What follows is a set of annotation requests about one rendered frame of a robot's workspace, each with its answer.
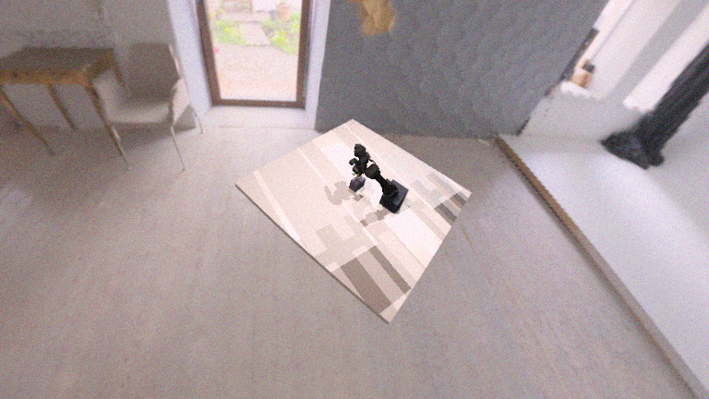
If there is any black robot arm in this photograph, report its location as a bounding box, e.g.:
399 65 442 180
352 143 400 199

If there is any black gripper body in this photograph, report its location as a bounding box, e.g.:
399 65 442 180
349 158 369 170

